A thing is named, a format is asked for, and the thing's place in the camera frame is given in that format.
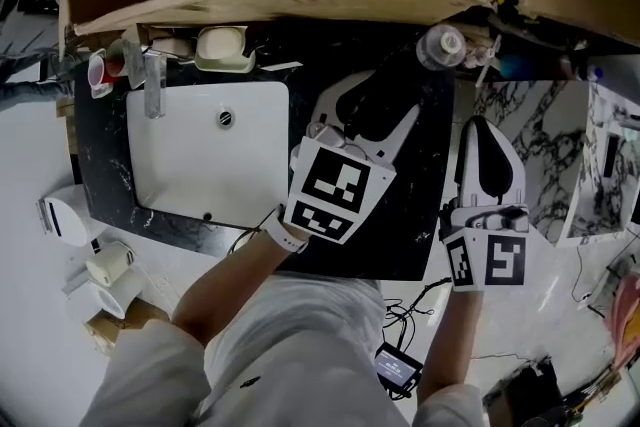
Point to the person's white shirt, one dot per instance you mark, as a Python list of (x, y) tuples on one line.
[(300, 355)]

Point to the white wristwatch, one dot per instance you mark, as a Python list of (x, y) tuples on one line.
[(287, 235)]

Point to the person's left forearm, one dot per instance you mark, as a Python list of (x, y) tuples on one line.
[(225, 290)]

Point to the person's right forearm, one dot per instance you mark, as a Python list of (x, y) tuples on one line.
[(450, 345)]

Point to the chrome faucet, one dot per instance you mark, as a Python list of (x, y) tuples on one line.
[(155, 90)]

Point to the black marble sink countertop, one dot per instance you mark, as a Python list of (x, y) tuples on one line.
[(400, 225)]

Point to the red plastic cup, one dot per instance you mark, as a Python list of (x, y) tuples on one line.
[(112, 65)]

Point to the white soap dish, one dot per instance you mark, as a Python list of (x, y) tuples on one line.
[(222, 47)]

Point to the white paper label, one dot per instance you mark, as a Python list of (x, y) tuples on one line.
[(281, 66)]

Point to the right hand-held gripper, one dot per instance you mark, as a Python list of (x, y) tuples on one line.
[(480, 260)]

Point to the white sink basin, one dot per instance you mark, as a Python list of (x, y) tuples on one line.
[(200, 165)]

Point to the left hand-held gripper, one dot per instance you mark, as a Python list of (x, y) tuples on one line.
[(335, 185)]

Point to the white marble cabinet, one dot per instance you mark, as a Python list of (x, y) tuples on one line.
[(550, 140)]

